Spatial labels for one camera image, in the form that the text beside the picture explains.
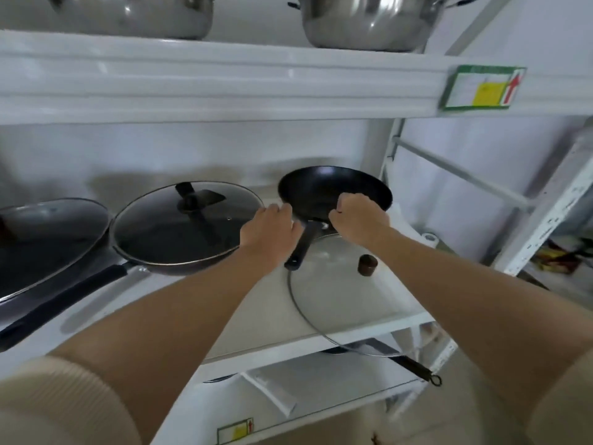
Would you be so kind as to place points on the person's right hand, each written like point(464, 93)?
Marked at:
point(363, 220)

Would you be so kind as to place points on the person's right forearm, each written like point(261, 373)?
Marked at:
point(472, 310)

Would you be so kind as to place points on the white metal shelf rack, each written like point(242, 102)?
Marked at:
point(185, 81)

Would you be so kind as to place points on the person's left forearm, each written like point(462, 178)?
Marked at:
point(180, 315)

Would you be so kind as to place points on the black wok with steel rim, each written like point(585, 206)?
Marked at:
point(28, 285)

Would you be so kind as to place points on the white perforated shelf rack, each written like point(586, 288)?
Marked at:
point(546, 203)

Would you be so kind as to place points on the colourful packets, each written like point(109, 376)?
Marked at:
point(563, 257)

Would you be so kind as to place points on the person's left thumb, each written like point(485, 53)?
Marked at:
point(298, 228)

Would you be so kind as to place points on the person's left hand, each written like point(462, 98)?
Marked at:
point(271, 231)

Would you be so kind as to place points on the black frying pan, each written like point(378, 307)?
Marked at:
point(319, 187)

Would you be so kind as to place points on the glass lid with brown knob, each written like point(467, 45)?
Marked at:
point(343, 291)

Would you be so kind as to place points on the person's right thumb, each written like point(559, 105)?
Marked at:
point(333, 220)

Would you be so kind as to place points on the glass lid with black knob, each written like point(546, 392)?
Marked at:
point(166, 227)

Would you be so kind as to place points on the stainless steel pot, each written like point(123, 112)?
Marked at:
point(370, 20)
point(139, 13)

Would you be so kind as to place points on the white roll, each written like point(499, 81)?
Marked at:
point(429, 239)

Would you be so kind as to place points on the glass lid with dark knob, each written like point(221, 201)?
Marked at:
point(46, 240)

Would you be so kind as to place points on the large green shelf label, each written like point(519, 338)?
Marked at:
point(484, 87)

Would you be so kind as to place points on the white folded paper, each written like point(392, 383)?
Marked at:
point(273, 393)

